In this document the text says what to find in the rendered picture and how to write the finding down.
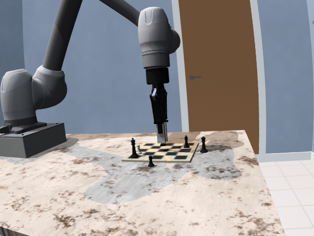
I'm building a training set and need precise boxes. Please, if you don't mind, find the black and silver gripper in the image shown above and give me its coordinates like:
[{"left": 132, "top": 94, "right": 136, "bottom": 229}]
[{"left": 146, "top": 68, "right": 169, "bottom": 143}]

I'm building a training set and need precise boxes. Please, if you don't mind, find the black and cream chessboard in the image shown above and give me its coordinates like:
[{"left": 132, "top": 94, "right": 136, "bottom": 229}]
[{"left": 121, "top": 142, "right": 199, "bottom": 163}]

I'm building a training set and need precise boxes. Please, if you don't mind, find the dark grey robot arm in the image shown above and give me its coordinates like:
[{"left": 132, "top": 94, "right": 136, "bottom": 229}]
[{"left": 0, "top": 0, "right": 180, "bottom": 134}]

